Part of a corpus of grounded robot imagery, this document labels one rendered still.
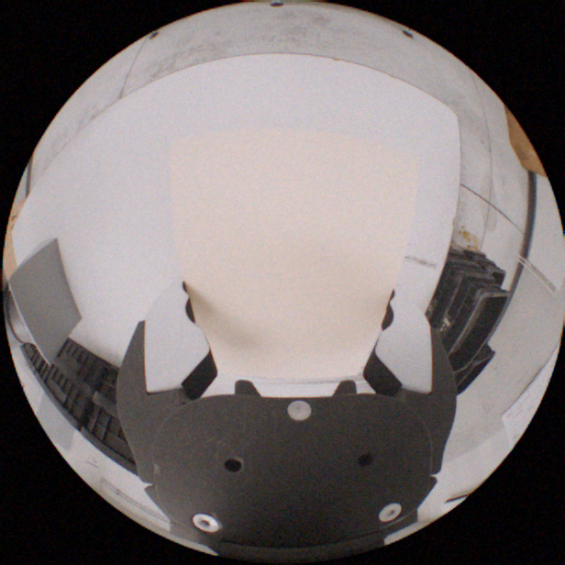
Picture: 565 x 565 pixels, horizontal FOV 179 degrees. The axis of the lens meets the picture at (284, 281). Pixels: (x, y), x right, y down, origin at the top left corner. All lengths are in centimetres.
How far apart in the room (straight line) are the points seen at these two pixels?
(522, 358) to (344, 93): 268
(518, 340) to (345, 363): 260
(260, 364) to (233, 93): 22
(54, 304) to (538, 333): 297
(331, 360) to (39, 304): 44
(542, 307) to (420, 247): 242
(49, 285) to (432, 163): 56
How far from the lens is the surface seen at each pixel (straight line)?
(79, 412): 54
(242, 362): 15
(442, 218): 23
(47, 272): 42
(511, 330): 272
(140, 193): 22
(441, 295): 76
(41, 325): 43
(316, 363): 15
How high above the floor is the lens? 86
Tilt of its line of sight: 60 degrees down
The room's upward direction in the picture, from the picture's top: 179 degrees counter-clockwise
